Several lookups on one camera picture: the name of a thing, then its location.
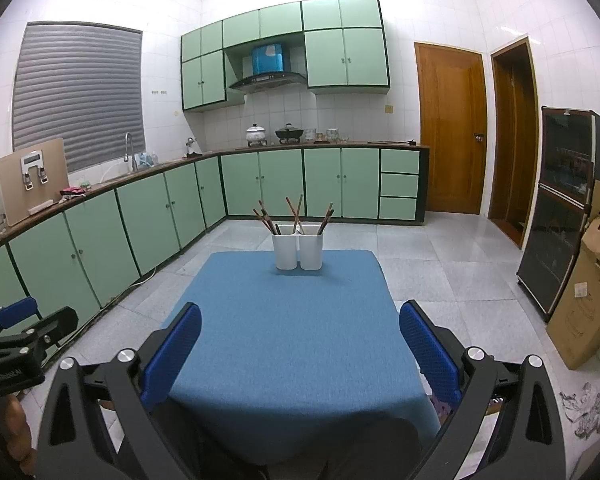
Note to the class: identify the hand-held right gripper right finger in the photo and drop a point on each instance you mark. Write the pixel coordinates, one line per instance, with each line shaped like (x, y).
(427, 350)

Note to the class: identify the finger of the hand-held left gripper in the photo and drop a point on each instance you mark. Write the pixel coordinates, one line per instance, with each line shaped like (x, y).
(17, 310)
(50, 330)

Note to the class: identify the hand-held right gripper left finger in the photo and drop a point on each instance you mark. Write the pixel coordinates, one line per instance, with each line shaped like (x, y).
(175, 350)

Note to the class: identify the beige chopstick red patterned end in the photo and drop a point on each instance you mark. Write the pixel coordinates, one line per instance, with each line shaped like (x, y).
(263, 221)
(299, 205)

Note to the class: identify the white twin utensil holder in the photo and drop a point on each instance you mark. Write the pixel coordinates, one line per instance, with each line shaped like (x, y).
(297, 252)

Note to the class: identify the beige chopstick solid red end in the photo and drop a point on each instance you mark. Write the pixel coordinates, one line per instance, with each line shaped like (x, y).
(271, 225)

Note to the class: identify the orange-beige chopstick red end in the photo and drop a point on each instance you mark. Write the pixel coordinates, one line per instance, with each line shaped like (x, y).
(326, 216)
(330, 217)

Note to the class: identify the person's left hand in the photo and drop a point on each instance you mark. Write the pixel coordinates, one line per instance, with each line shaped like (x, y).
(20, 435)

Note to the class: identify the blue tablecloth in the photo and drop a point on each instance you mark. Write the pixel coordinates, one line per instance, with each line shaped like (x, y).
(290, 335)

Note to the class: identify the beige water dispenser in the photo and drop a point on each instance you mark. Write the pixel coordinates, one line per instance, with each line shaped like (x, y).
(32, 185)

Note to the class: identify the red cloth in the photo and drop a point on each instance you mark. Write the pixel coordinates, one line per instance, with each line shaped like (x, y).
(72, 191)

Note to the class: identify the green base cabinets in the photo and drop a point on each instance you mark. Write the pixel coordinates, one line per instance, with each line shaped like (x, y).
(145, 215)

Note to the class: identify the cardboard box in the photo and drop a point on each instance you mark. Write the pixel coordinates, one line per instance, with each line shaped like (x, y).
(585, 300)

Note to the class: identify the black glass-front cabinet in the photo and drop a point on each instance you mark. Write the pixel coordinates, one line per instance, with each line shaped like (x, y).
(560, 220)

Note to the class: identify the chrome kitchen faucet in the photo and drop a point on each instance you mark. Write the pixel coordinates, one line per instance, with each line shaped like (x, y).
(129, 152)

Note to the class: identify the dark kitchen countertop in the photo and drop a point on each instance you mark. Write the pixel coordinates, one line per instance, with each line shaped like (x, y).
(400, 145)

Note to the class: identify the closed wooden door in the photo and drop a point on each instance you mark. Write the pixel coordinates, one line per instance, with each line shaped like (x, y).
(450, 130)

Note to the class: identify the grey window blind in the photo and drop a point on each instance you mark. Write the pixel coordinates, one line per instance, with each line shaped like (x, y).
(80, 95)

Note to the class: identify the white cooking pot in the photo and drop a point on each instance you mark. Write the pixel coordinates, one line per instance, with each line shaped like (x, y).
(256, 135)

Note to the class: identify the black wok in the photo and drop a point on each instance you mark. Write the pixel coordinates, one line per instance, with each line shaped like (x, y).
(289, 134)

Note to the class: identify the range hood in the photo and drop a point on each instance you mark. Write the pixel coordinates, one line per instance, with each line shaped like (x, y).
(267, 67)

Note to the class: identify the wooden door frame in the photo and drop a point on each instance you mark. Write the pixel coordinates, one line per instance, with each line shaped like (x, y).
(530, 150)

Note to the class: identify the green wall cabinets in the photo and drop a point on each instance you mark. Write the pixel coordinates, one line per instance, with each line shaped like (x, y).
(345, 55)

